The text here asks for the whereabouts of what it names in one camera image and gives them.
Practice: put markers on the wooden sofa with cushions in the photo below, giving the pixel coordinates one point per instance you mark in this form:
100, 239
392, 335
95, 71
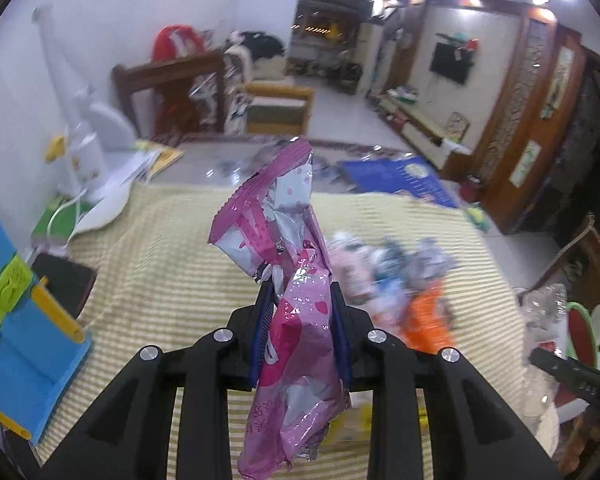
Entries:
262, 98

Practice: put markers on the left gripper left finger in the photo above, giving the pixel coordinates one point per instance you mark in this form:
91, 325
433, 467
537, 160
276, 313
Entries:
125, 433

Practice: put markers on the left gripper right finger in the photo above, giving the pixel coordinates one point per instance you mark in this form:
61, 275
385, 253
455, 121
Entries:
474, 434

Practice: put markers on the blue toy organizer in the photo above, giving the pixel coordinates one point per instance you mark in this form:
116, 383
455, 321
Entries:
41, 347

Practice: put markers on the pink foil snack wrapper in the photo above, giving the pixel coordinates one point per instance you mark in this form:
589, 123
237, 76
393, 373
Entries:
269, 229

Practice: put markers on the green plush toy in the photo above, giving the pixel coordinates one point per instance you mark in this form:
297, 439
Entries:
478, 218

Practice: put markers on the low tv cabinet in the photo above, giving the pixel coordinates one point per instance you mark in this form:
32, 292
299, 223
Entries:
452, 160

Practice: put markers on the red bag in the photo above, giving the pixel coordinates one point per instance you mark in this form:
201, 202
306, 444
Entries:
177, 41

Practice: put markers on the dark wooden carved chair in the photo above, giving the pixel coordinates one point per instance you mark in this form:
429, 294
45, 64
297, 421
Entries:
573, 275

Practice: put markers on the wooden chair near wall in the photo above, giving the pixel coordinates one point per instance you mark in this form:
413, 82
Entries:
173, 81

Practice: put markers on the orange snack wrapper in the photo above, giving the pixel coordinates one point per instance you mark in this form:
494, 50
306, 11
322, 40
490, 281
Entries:
423, 327

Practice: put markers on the blue printed board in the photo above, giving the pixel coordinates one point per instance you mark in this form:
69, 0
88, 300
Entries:
413, 176

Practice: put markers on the red bin green rim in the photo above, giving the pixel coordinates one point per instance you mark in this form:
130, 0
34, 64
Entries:
581, 347

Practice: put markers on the small red floor bin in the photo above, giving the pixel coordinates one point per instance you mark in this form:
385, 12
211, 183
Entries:
471, 189

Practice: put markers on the wall mounted television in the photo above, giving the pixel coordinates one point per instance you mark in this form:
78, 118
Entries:
453, 63

